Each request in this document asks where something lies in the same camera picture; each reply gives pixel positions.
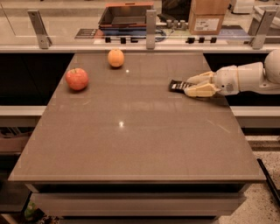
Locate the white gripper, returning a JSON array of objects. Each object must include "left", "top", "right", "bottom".
[{"left": 184, "top": 66, "right": 240, "bottom": 97}]

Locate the black rxbar chocolate bar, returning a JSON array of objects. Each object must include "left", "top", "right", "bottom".
[{"left": 169, "top": 80, "right": 193, "bottom": 94}]

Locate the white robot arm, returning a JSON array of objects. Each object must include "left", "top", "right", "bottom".
[{"left": 184, "top": 49, "right": 280, "bottom": 97}]

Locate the cardboard box with label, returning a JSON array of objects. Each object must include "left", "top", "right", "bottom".
[{"left": 188, "top": 0, "right": 229, "bottom": 35}]

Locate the orange fruit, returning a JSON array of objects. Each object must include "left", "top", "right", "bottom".
[{"left": 108, "top": 49, "right": 124, "bottom": 67}]

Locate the black strip on floor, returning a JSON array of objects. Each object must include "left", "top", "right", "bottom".
[{"left": 257, "top": 158, "right": 280, "bottom": 207}]

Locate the dark open tray bin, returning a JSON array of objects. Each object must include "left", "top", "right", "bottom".
[{"left": 98, "top": 2, "right": 154, "bottom": 28}]

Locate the red apple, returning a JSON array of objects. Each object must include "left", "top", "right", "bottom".
[{"left": 65, "top": 68, "right": 89, "bottom": 91}]

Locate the glass barrier panel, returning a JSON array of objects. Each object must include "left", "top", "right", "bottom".
[{"left": 0, "top": 0, "right": 279, "bottom": 53}]

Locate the green object under table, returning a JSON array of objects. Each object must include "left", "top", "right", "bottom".
[{"left": 24, "top": 201, "right": 37, "bottom": 221}]

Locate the right metal glass bracket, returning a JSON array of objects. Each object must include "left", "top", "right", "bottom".
[{"left": 250, "top": 10, "right": 277, "bottom": 50}]

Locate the metal glass bracket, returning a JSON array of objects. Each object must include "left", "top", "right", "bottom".
[
  {"left": 27, "top": 10, "right": 52, "bottom": 49},
  {"left": 146, "top": 10, "right": 157, "bottom": 50},
  {"left": 250, "top": 10, "right": 277, "bottom": 50}
]

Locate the middle metal glass bracket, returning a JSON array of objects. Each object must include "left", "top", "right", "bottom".
[{"left": 146, "top": 10, "right": 157, "bottom": 50}]

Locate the left metal glass bracket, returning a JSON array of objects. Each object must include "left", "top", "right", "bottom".
[{"left": 27, "top": 10, "right": 52, "bottom": 49}]

